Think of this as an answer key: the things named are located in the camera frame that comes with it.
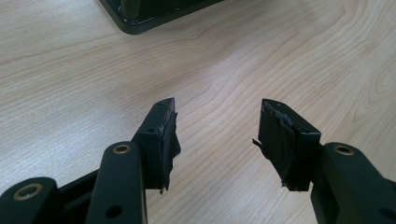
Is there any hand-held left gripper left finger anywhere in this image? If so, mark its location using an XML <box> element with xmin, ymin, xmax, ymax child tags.
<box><xmin>85</xmin><ymin>97</ymin><xmax>182</xmax><ymax>224</ymax></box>

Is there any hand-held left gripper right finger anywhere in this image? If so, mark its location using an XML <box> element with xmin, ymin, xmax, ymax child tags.
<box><xmin>251</xmin><ymin>98</ymin><xmax>396</xmax><ymax>224</ymax></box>

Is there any red and black shoe rack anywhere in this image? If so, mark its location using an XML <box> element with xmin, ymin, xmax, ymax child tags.
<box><xmin>98</xmin><ymin>0</ymin><xmax>226</xmax><ymax>35</ymax></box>

